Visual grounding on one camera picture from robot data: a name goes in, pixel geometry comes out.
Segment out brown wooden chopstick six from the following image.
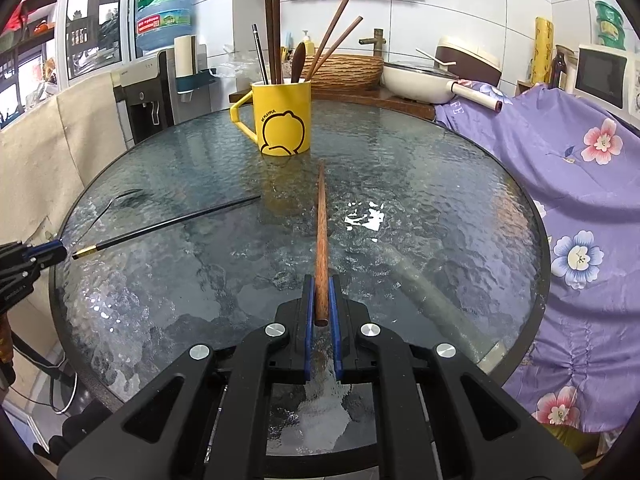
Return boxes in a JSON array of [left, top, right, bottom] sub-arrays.
[[314, 164, 329, 326]]

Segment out black chopstick gold band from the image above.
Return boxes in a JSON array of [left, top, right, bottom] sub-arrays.
[[72, 195, 260, 260]]

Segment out yellow duck mug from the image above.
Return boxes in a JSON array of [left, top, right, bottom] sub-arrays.
[[229, 80, 311, 157]]

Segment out wooden handle metal spoon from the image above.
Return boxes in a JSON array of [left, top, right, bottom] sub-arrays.
[[291, 42, 306, 84]]

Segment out brown wooden chopstick four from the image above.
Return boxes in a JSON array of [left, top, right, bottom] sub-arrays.
[[306, 16, 363, 82]]

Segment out brown wooden chopstick three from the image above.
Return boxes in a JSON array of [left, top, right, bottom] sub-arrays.
[[305, 0, 349, 81]]

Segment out brown wooden chopstick two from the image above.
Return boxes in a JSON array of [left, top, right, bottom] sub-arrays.
[[271, 0, 283, 84]]

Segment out brown wooden chopstick one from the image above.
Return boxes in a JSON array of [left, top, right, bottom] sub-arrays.
[[264, 0, 277, 84]]

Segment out left hand yellow nails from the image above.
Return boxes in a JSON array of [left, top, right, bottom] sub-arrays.
[[0, 313, 13, 364]]

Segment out small metal spoon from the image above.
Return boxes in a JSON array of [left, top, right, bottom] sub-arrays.
[[69, 187, 147, 252]]

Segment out round glass table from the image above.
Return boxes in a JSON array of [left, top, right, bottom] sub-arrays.
[[48, 98, 552, 466]]

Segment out water dispenser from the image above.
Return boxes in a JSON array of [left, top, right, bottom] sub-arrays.
[[113, 47, 218, 148]]

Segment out woven basin sink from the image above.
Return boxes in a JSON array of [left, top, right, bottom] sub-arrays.
[[311, 54, 384, 92]]

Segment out white pan with lid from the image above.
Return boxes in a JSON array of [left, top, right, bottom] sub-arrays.
[[381, 63, 503, 113]]

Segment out plastic bag with vegetables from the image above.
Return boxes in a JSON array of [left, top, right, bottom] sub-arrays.
[[207, 44, 262, 84]]

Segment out yellow soap dispenser bottle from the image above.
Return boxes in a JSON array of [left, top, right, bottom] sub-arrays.
[[303, 29, 316, 56]]

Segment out white paper cup stack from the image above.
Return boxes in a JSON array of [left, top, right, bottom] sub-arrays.
[[174, 35, 198, 78]]

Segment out bronze faucet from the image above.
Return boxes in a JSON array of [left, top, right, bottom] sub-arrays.
[[358, 28, 386, 58]]

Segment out purple floral cloth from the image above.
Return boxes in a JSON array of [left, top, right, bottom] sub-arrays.
[[435, 86, 639, 434]]

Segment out brown white rice cooker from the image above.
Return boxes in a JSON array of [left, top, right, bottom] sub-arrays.
[[435, 37, 502, 87]]

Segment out blue water jug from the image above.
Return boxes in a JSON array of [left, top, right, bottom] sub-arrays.
[[134, 0, 194, 52]]

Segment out brown glass bottle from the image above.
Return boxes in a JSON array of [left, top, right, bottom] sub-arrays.
[[549, 48, 567, 90]]

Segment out yellow wrap roll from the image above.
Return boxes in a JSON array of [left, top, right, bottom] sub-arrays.
[[530, 16, 554, 84]]

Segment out white microwave oven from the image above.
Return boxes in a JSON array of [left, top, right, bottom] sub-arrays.
[[573, 44, 639, 129]]

